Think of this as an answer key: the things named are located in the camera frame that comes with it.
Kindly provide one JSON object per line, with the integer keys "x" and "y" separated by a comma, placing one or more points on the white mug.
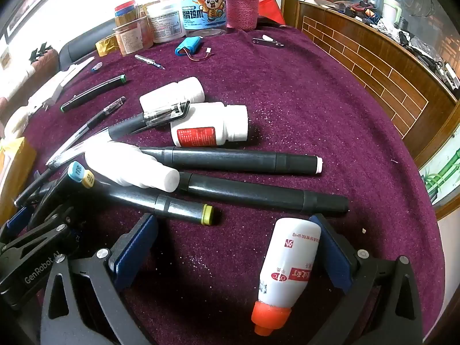
{"x": 390, "y": 10}

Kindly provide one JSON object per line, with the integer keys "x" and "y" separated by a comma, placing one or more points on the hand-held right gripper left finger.
{"x": 133, "y": 251}

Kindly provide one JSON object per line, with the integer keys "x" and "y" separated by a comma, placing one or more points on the long black marker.
{"x": 266, "y": 194}

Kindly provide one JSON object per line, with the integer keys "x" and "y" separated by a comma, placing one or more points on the white paper sheets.
{"x": 54, "y": 86}

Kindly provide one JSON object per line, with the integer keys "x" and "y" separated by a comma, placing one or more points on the jar with red lid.
{"x": 125, "y": 12}

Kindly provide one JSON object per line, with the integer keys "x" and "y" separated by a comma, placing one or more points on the wooden counter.
{"x": 377, "y": 72}

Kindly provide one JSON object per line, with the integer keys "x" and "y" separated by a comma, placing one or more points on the folding nail clipper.
{"x": 267, "y": 42}

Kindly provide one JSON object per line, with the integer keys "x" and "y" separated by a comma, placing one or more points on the bamboo print panel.
{"x": 442, "y": 176}

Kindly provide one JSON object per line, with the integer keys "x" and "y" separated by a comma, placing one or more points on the brown chair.
{"x": 43, "y": 63}

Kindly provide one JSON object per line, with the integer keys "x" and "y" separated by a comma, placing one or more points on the white cushion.
{"x": 16, "y": 124}

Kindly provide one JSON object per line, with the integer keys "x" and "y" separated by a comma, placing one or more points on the flask with pink knitted sleeve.
{"x": 242, "y": 7}

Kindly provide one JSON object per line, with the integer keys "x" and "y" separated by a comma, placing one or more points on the white jar with grey lid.
{"x": 165, "y": 21}

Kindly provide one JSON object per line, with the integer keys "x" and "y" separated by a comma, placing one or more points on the black spiky ornament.
{"x": 39, "y": 52}

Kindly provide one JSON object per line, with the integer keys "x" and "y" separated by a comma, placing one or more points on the black marker with white tip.
{"x": 230, "y": 160}

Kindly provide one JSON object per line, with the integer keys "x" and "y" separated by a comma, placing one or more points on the black marker with green caps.
{"x": 93, "y": 92}

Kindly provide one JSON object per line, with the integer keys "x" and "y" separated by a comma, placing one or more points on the clear jar with cartoon label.
{"x": 201, "y": 3}

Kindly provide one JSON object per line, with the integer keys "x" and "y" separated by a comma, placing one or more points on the yellow cardboard box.
{"x": 14, "y": 169}

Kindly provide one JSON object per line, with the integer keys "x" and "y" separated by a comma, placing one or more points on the yellow tape roll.
{"x": 106, "y": 46}

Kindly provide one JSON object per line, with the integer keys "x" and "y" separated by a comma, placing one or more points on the white bottle with red label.
{"x": 215, "y": 122}

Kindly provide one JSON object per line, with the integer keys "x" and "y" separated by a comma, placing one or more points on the black marker with blue cap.
{"x": 76, "y": 170}

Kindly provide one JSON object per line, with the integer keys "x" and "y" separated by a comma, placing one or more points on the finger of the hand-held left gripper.
{"x": 32, "y": 191}
{"x": 18, "y": 219}

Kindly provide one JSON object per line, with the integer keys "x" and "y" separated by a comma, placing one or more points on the clear ballpoint pen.
{"x": 90, "y": 125}

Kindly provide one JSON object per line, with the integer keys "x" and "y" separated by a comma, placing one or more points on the red bag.
{"x": 269, "y": 5}

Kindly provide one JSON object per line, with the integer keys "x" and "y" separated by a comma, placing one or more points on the clear plastic jar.
{"x": 133, "y": 37}

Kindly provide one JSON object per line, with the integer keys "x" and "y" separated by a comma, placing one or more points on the white bottle with orange cap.
{"x": 287, "y": 266}

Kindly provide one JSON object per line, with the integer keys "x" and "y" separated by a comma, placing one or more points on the black sofa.
{"x": 77, "y": 46}

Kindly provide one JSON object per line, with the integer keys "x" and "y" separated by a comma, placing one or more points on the silver metal pen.
{"x": 149, "y": 61}

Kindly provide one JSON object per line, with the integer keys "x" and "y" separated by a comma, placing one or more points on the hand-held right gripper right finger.
{"x": 336, "y": 258}

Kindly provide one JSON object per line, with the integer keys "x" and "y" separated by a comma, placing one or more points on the black marker with yellow-green cap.
{"x": 172, "y": 206}

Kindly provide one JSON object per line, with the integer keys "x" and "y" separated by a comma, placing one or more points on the plain white plastic bottle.
{"x": 169, "y": 91}
{"x": 125, "y": 163}

